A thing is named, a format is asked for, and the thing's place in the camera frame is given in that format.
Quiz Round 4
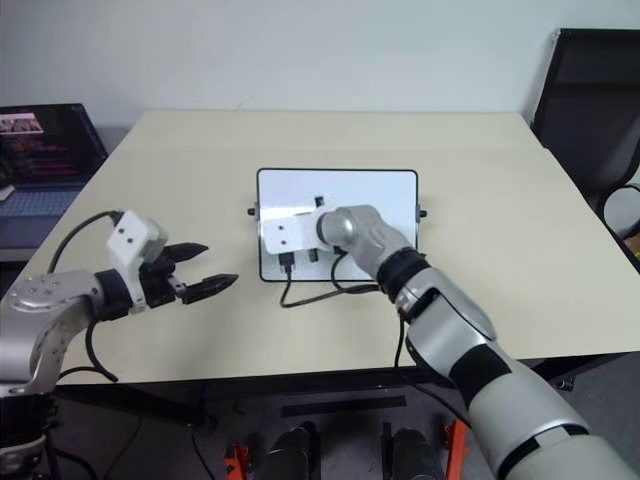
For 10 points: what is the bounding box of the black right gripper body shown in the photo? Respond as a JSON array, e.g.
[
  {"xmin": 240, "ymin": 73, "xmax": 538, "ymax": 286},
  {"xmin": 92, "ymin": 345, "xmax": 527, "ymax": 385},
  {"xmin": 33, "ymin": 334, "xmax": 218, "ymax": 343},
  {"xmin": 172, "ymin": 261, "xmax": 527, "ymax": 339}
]
[{"xmin": 306, "ymin": 195, "xmax": 326, "ymax": 265}]

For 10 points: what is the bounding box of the white rounded object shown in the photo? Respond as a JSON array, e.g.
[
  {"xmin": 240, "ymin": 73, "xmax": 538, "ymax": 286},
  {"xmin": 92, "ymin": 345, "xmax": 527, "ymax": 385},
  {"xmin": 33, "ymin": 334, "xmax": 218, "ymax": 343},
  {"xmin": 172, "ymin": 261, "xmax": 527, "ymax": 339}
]
[{"xmin": 601, "ymin": 183, "xmax": 640, "ymax": 239}]

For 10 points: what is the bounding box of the brown cardboard box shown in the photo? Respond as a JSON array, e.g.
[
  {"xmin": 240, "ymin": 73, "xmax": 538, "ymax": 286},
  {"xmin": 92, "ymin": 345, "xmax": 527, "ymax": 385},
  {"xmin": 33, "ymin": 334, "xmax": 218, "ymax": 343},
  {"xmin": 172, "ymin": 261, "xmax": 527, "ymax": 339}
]
[{"xmin": 623, "ymin": 234, "xmax": 640, "ymax": 275}]

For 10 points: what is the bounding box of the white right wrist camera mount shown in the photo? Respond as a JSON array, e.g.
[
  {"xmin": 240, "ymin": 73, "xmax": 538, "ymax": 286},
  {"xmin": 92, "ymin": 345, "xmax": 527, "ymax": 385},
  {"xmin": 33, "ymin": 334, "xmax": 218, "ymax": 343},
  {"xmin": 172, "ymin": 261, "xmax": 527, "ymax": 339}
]
[{"xmin": 262, "ymin": 192, "xmax": 335, "ymax": 257}]

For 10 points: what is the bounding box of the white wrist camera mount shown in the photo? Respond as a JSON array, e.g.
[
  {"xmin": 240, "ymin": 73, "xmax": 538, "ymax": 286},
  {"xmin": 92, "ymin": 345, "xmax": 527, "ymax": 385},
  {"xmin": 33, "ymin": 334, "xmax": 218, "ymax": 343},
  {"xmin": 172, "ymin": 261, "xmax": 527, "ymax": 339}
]
[
  {"xmin": 105, "ymin": 210, "xmax": 170, "ymax": 315},
  {"xmin": 262, "ymin": 192, "xmax": 335, "ymax": 257}
]

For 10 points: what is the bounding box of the orange metal stand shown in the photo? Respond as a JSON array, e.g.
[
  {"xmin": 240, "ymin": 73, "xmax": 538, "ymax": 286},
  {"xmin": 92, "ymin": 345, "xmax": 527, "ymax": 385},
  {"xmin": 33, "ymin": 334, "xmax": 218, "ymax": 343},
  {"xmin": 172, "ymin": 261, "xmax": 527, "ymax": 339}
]
[
  {"xmin": 222, "ymin": 441, "xmax": 252, "ymax": 480},
  {"xmin": 441, "ymin": 418, "xmax": 472, "ymax": 480}
]

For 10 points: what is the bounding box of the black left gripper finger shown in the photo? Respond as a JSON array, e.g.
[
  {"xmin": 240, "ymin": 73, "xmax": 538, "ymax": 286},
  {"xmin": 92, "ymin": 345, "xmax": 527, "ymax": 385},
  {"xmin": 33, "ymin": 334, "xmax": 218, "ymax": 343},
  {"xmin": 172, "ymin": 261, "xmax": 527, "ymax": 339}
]
[
  {"xmin": 166, "ymin": 241, "xmax": 211, "ymax": 264},
  {"xmin": 180, "ymin": 272, "xmax": 240, "ymax": 305}
]

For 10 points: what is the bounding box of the flat black bar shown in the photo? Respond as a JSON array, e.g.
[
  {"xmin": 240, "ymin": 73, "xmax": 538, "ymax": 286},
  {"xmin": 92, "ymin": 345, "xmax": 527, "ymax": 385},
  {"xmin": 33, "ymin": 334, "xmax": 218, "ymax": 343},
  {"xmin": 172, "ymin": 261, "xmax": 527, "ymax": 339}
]
[{"xmin": 281, "ymin": 396, "xmax": 408, "ymax": 419}]

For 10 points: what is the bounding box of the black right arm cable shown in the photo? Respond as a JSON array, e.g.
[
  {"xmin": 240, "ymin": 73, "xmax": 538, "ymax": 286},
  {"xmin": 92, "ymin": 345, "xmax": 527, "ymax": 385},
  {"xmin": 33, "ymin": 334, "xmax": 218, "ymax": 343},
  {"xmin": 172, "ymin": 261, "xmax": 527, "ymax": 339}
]
[
  {"xmin": 393, "ymin": 309, "xmax": 474, "ymax": 429},
  {"xmin": 330, "ymin": 245, "xmax": 381, "ymax": 295},
  {"xmin": 278, "ymin": 251, "xmax": 381, "ymax": 309}
]

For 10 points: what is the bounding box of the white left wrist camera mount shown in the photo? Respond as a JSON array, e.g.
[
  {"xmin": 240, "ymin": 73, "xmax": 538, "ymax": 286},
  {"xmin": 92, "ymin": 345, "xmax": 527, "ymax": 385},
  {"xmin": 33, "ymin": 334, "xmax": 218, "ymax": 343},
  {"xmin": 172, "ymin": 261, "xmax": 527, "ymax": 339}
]
[{"xmin": 105, "ymin": 210, "xmax": 170, "ymax": 315}]

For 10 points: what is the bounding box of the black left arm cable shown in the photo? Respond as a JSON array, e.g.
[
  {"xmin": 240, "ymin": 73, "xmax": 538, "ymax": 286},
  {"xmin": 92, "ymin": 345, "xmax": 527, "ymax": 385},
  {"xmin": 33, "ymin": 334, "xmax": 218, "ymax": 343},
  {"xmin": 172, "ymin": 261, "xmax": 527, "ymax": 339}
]
[
  {"xmin": 56, "ymin": 319, "xmax": 121, "ymax": 384},
  {"xmin": 49, "ymin": 209, "xmax": 124, "ymax": 274}
]

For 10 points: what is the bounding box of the black table frame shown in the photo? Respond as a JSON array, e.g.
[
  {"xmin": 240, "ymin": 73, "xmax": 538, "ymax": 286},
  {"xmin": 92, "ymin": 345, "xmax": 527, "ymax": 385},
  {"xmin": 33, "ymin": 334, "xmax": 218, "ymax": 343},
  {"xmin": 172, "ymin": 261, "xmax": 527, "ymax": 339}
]
[{"xmin": 53, "ymin": 352, "xmax": 640, "ymax": 427}]

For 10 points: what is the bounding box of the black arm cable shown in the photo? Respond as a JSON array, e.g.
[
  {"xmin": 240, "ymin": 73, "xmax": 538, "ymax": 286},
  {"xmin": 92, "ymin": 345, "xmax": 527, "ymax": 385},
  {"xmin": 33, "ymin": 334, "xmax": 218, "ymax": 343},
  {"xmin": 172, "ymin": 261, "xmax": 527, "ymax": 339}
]
[
  {"xmin": 330, "ymin": 245, "xmax": 381, "ymax": 295},
  {"xmin": 393, "ymin": 309, "xmax": 474, "ymax": 429},
  {"xmin": 56, "ymin": 319, "xmax": 121, "ymax": 384},
  {"xmin": 278, "ymin": 251, "xmax": 381, "ymax": 309},
  {"xmin": 49, "ymin": 209, "xmax": 124, "ymax": 274}
]

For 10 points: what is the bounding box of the dark rounded shape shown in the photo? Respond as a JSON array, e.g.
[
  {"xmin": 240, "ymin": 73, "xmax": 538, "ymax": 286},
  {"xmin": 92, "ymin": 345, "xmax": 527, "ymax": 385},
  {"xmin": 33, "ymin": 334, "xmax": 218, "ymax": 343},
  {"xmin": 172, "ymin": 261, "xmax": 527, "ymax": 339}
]
[
  {"xmin": 381, "ymin": 421, "xmax": 452, "ymax": 480},
  {"xmin": 258, "ymin": 421, "xmax": 322, "ymax": 480}
]

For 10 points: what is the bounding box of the black framed whiteboard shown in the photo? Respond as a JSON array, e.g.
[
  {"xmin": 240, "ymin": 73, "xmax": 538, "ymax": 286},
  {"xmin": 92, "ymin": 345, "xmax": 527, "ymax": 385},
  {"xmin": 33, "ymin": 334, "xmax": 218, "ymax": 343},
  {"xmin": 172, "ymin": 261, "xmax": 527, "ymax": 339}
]
[{"xmin": 246, "ymin": 167, "xmax": 429, "ymax": 284}]

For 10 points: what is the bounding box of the open dark laptop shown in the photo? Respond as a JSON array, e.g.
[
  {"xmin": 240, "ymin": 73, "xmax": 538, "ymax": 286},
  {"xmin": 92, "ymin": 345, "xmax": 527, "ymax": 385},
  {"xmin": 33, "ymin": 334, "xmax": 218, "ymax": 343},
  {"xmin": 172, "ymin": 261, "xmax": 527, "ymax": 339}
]
[{"xmin": 0, "ymin": 103, "xmax": 110, "ymax": 250}]

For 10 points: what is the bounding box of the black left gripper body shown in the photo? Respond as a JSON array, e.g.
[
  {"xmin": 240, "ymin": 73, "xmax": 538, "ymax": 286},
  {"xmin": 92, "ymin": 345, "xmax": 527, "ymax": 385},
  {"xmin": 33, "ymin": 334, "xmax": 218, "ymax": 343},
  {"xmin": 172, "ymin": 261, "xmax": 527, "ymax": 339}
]
[{"xmin": 137, "ymin": 251, "xmax": 190, "ymax": 310}]

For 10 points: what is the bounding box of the black mesh office chair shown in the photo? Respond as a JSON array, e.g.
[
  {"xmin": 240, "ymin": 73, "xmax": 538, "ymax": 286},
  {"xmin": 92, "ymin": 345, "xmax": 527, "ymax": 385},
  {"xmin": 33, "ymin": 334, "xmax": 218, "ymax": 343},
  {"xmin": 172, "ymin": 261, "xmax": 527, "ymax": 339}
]
[{"xmin": 529, "ymin": 27, "xmax": 640, "ymax": 214}]

